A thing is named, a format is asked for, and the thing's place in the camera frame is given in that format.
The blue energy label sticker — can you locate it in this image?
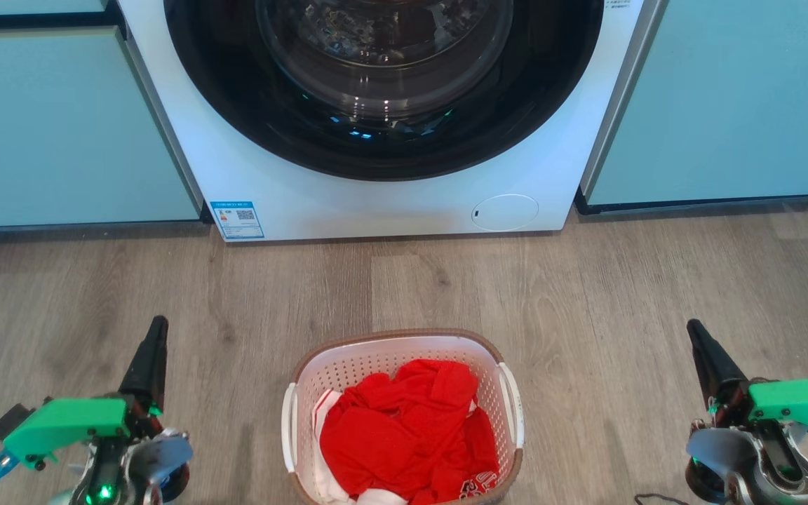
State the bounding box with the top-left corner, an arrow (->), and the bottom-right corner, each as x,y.
209,201 -> 265,241

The round white filter cover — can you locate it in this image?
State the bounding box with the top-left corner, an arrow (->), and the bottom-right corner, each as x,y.
471,194 -> 539,233

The red garment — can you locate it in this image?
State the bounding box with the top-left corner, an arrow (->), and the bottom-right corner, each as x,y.
318,359 -> 500,505

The pale green tall cabinet door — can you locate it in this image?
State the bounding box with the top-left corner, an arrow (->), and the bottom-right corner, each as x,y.
0,28 -> 201,229

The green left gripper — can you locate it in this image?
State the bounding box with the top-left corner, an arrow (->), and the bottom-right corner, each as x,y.
1,316 -> 169,472

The white front-load washing machine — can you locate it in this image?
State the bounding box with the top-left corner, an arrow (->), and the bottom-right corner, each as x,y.
116,0 -> 664,243

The pale green wide cabinet door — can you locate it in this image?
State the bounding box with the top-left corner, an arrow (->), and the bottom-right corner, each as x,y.
585,0 -> 808,206

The round black washer door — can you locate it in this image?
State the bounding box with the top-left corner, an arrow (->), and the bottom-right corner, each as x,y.
163,0 -> 604,182

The white perforated laundry basket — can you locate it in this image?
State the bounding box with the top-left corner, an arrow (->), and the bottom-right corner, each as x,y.
281,328 -> 525,505

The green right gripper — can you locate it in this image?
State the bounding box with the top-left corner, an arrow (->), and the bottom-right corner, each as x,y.
686,319 -> 808,452

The black cabinet kick plate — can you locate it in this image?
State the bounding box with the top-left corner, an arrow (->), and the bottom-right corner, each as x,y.
574,188 -> 808,215

